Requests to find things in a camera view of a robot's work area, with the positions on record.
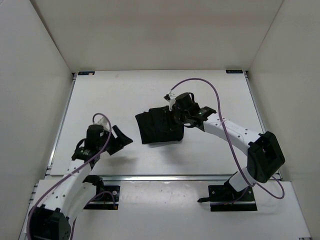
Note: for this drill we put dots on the right blue corner label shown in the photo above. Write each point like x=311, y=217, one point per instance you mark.
x=234, y=71

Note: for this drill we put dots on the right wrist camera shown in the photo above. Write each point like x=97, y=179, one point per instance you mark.
x=171, y=99

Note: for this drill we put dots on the left blue corner label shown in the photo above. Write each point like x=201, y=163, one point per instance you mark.
x=86, y=73

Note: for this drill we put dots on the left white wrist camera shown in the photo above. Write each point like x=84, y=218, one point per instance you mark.
x=103, y=122

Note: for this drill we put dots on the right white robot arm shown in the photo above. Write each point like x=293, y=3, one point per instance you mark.
x=263, y=152

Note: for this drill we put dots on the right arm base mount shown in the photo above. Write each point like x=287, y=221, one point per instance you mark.
x=223, y=198

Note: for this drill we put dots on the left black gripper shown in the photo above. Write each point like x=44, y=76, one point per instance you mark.
x=121, y=140

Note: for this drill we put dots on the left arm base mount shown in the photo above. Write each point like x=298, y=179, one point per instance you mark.
x=106, y=195

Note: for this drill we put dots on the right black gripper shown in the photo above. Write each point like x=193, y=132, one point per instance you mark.
x=175, y=109

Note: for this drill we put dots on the blue corner label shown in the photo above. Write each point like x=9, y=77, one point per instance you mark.
x=86, y=73
x=234, y=71

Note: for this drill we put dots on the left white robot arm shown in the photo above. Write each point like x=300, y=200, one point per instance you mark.
x=52, y=216

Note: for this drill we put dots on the black pleated skirt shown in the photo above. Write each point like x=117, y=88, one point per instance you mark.
x=157, y=125

